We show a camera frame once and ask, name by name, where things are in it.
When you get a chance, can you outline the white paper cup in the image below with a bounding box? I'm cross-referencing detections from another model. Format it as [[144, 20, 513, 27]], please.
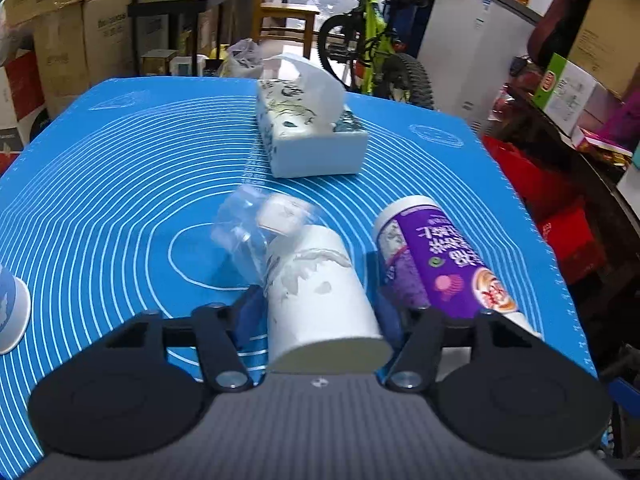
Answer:
[[265, 224, 393, 375]]

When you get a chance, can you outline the blue striped paper cup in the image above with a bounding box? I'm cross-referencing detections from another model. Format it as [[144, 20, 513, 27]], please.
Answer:
[[0, 266, 32, 356]]

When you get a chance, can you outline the purple labelled bottle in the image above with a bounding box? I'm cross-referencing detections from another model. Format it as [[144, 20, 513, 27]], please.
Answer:
[[373, 195, 540, 347]]

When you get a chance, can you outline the clear plastic bag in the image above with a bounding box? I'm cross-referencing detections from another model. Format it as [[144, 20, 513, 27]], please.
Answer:
[[212, 184, 320, 285]]

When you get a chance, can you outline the blue silicone baking mat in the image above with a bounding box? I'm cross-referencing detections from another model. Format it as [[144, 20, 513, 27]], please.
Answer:
[[1, 77, 592, 479]]

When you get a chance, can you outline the white tissue box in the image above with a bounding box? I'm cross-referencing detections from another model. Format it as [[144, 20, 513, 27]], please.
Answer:
[[256, 53, 369, 179]]

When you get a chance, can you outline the red white appliance box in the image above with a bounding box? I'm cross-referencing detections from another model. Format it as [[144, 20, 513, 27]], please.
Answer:
[[0, 51, 50, 155]]

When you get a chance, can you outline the green white carton box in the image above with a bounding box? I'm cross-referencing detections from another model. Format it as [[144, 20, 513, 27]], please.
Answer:
[[533, 53, 598, 138]]

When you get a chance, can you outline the green bicycle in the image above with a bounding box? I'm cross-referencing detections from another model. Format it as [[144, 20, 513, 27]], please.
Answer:
[[317, 0, 434, 110]]

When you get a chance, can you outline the wooden stool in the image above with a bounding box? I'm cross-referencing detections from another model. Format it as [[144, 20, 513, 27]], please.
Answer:
[[250, 0, 320, 60]]

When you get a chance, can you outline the cardboard box stack lower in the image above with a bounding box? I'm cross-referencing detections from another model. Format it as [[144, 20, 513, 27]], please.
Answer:
[[32, 0, 134, 118]]

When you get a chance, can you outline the white chest freezer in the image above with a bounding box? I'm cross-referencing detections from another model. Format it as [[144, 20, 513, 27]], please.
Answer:
[[418, 0, 540, 134]]

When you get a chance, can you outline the black trolley cart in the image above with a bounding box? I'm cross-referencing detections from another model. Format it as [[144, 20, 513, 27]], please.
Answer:
[[127, 0, 230, 77]]

